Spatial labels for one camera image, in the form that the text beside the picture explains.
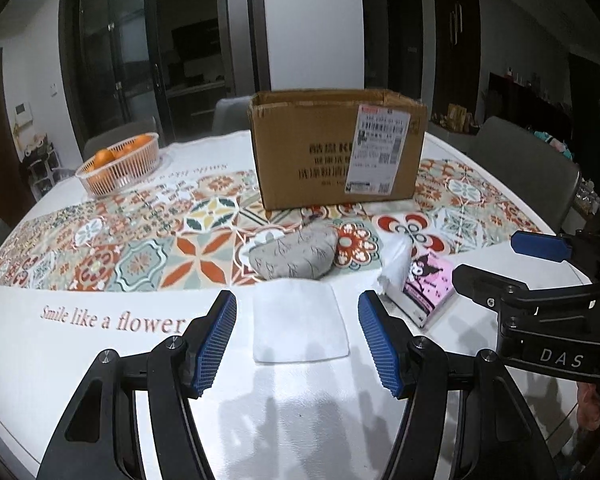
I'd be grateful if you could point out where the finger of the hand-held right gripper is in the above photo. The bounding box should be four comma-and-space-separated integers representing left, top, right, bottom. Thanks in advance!
510, 231, 576, 264
452, 264, 600, 315

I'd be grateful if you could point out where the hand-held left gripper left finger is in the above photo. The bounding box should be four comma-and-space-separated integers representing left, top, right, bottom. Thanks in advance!
36, 290, 238, 480

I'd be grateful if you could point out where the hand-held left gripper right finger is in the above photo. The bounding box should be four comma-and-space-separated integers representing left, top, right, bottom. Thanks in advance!
357, 290, 561, 480

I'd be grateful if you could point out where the pink cartoon tissue pack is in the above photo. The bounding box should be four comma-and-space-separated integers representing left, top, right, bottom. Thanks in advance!
399, 252, 456, 330

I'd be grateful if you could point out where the white towel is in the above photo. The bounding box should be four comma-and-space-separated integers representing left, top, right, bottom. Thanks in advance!
252, 280, 351, 365

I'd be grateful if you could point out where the grey leaf print pouch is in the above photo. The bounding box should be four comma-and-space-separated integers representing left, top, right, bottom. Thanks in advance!
248, 223, 338, 281

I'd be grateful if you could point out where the brown cardboard box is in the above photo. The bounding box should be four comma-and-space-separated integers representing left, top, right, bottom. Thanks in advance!
247, 88, 429, 211

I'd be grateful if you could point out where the person's right hand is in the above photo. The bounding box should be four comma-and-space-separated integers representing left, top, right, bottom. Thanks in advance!
575, 381, 600, 433

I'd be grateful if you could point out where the white crumpled tissue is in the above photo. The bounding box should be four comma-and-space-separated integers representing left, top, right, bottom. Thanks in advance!
377, 236, 414, 295

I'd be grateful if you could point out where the teal hanging garment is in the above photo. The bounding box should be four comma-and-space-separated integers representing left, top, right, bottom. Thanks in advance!
532, 130, 576, 162

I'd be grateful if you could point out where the dark sideboard cabinet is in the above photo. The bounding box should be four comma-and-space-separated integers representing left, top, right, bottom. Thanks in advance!
487, 72, 574, 137

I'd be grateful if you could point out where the white low cabinet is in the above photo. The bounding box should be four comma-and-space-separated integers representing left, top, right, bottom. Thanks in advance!
427, 119, 477, 154

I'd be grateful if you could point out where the clear plastic fruit basket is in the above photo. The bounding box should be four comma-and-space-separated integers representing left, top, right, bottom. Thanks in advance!
75, 133, 161, 197

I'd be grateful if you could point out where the pile of oranges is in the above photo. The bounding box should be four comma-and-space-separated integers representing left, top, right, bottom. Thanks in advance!
86, 135, 153, 188

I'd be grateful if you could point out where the dark plain door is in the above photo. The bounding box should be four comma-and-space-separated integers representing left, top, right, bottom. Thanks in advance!
387, 0, 424, 102

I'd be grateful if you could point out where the white shoe rack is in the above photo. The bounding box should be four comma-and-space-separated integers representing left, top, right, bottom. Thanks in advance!
19, 132, 63, 201

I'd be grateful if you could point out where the black framed glass sliding door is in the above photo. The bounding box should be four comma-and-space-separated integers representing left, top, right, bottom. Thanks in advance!
60, 0, 261, 147

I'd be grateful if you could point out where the dark wooden door with handles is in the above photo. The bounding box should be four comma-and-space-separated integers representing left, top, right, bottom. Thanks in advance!
431, 0, 481, 112

